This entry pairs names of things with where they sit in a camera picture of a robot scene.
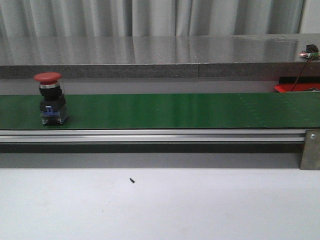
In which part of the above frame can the grey metal support bracket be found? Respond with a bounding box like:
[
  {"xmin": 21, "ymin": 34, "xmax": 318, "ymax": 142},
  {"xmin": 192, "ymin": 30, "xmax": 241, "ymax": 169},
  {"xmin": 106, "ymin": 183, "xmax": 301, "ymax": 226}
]
[{"xmin": 300, "ymin": 129, "xmax": 320, "ymax": 170}]

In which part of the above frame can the green conveyor belt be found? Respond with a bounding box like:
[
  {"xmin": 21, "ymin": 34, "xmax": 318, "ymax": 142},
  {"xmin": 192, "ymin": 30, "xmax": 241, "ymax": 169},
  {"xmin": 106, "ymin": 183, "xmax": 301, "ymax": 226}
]
[{"xmin": 0, "ymin": 92, "xmax": 320, "ymax": 130}]

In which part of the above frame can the small green circuit board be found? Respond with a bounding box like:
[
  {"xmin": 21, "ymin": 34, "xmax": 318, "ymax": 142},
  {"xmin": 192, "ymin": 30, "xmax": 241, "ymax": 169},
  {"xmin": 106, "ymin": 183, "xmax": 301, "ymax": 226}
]
[{"xmin": 299, "ymin": 44, "xmax": 320, "ymax": 59}]

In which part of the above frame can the grey stone shelf slab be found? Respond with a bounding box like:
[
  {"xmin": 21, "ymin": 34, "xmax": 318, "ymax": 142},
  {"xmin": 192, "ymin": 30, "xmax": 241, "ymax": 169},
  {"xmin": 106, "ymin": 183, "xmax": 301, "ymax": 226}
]
[{"xmin": 0, "ymin": 33, "xmax": 320, "ymax": 79}]

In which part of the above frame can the aluminium conveyor frame rail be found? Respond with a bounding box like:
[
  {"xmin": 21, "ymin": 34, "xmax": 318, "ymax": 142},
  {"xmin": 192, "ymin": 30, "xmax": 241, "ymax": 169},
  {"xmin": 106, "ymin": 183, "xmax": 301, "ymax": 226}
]
[{"xmin": 0, "ymin": 128, "xmax": 307, "ymax": 143}]

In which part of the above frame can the red plastic tray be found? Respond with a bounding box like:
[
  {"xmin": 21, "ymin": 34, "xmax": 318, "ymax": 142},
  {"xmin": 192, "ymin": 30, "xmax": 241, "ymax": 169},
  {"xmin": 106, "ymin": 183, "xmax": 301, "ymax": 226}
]
[{"xmin": 274, "ymin": 83, "xmax": 320, "ymax": 93}]

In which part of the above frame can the thin brown sensor wire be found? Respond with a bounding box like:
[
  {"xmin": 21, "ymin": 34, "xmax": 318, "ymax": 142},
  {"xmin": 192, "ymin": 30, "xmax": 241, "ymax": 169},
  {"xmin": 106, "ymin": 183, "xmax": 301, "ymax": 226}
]
[{"xmin": 290, "ymin": 57, "xmax": 313, "ymax": 93}]

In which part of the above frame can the red mushroom push button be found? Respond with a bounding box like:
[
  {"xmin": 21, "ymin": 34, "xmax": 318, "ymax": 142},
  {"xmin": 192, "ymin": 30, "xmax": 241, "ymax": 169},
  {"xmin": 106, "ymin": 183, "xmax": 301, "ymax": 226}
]
[{"xmin": 33, "ymin": 72, "xmax": 68, "ymax": 125}]

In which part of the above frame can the grey curtain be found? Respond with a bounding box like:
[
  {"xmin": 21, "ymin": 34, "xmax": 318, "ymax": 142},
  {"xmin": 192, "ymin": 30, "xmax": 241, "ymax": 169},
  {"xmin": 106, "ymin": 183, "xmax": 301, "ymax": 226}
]
[{"xmin": 0, "ymin": 0, "xmax": 305, "ymax": 38}]

